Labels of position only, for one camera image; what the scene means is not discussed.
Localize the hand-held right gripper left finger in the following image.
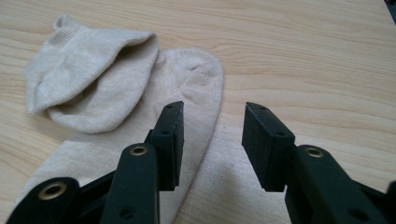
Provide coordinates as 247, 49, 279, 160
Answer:
144, 101, 185, 191

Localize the beige ankle sock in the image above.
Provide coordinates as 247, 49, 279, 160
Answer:
23, 13, 161, 134
13, 48, 292, 224

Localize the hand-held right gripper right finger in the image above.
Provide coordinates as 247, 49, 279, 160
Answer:
241, 102, 297, 193

